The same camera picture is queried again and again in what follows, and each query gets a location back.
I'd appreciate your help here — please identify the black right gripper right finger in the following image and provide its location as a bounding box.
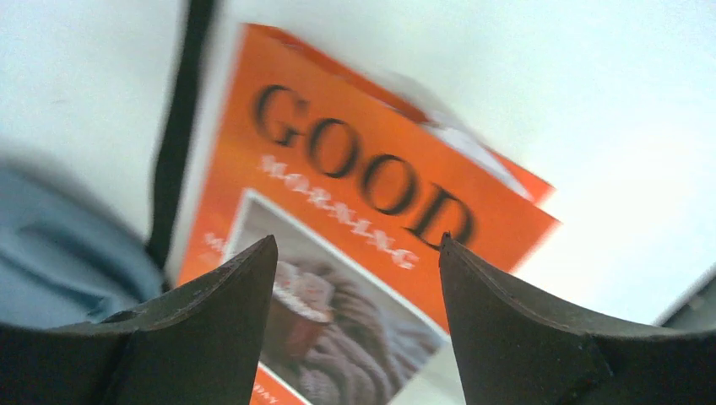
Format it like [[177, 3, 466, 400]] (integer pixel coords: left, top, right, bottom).
[[439, 234, 715, 404]]

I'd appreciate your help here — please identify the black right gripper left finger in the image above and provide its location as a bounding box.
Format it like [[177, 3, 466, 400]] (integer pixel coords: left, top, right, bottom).
[[1, 235, 278, 404]]

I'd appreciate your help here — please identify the blue student backpack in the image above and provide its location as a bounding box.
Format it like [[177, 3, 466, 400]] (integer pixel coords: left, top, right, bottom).
[[1, 163, 165, 329]]

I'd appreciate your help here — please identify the orange Good Morning book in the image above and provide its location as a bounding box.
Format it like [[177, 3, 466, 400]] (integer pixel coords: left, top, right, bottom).
[[178, 24, 556, 404]]

